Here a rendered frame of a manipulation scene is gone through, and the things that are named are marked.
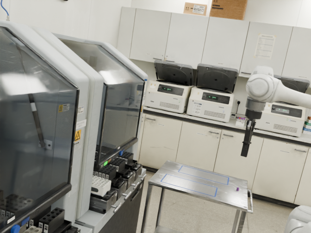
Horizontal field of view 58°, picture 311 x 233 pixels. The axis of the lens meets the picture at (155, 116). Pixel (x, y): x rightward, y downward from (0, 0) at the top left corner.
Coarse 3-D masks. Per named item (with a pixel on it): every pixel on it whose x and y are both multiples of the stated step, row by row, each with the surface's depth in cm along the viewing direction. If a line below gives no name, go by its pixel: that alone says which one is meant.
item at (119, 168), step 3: (123, 159) 187; (120, 162) 182; (123, 162) 183; (117, 165) 177; (120, 165) 179; (123, 165) 185; (117, 168) 178; (120, 168) 181; (123, 168) 186; (117, 171) 178; (120, 171) 182
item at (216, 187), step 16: (160, 176) 185; (176, 176) 189; (192, 176) 193; (208, 176) 198; (224, 176) 202; (192, 192) 169; (208, 192) 172; (224, 192) 176; (240, 192) 180; (144, 208) 179; (160, 208) 223; (240, 208) 161; (144, 224) 181; (240, 224) 162
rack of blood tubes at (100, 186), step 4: (92, 180) 156; (96, 180) 155; (100, 180) 157; (104, 180) 158; (108, 180) 158; (92, 184) 150; (96, 184) 151; (100, 184) 151; (104, 184) 152; (108, 184) 154; (92, 188) 158; (96, 188) 158; (100, 188) 149; (104, 188) 149; (108, 188) 155; (92, 192) 150; (96, 192) 150; (100, 192) 149; (104, 192) 150
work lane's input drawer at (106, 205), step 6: (108, 192) 153; (114, 192) 157; (90, 198) 149; (96, 198) 148; (102, 198) 148; (108, 198) 149; (114, 198) 157; (90, 204) 150; (96, 204) 149; (102, 204) 148; (108, 204) 149; (120, 204) 156; (114, 210) 149
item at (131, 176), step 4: (128, 172) 182; (132, 172) 185; (124, 176) 177; (128, 176) 178; (132, 176) 183; (128, 180) 176; (132, 180) 185; (128, 184) 178; (132, 184) 182; (136, 184) 183; (128, 188) 179
